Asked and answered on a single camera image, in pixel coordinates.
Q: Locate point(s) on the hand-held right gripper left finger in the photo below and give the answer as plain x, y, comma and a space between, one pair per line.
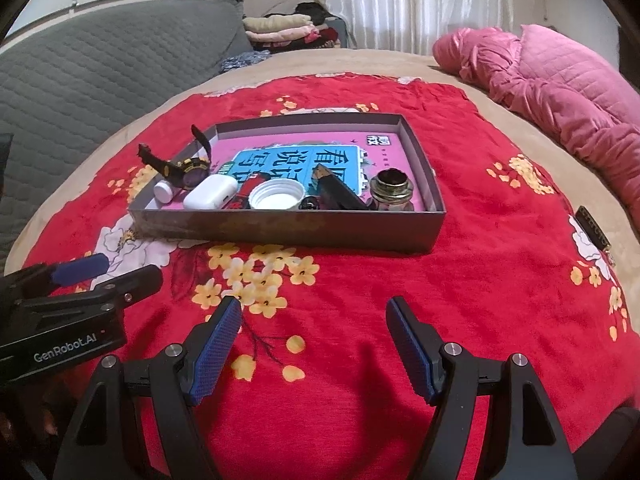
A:
215, 355

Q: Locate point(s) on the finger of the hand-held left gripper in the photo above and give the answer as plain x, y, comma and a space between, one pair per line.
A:
135, 282
80, 267

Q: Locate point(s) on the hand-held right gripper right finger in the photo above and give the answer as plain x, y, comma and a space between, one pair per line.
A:
410, 345

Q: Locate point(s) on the white earbuds case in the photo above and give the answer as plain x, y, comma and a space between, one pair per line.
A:
207, 192

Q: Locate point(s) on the black wrist watch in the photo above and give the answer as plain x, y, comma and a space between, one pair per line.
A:
190, 172

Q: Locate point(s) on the grey cardboard box tray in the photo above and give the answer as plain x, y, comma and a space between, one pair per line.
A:
300, 232

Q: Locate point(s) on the large metal flange nut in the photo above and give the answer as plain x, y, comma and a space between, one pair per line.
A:
390, 192

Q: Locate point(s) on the white plastic lid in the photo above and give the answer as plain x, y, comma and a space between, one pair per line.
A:
275, 202

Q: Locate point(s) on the red floral blanket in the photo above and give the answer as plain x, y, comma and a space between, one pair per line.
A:
475, 285

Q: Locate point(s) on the small white pill bottle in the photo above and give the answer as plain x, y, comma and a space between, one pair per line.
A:
164, 192

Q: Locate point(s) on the black folding knife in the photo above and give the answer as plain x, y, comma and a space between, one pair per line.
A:
335, 192

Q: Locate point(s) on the pink book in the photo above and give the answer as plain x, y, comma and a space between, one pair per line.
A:
395, 170

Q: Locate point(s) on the grey quilted headboard cover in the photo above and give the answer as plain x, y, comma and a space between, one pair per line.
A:
100, 70

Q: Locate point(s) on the black blanket label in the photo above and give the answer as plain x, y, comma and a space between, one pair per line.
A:
592, 227

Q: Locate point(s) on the blue patterned cloth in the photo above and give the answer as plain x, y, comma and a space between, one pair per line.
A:
245, 60

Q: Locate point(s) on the pink rolled quilt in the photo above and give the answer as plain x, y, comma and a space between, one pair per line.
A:
550, 110

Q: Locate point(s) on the beige bed sheet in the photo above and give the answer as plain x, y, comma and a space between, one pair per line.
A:
375, 62

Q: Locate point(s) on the stack of folded clothes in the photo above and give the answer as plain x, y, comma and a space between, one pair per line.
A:
280, 25

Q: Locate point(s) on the pink quilted pillow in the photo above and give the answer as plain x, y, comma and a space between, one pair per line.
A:
565, 60

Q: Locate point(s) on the white curtain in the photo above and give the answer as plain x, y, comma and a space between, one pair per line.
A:
415, 5

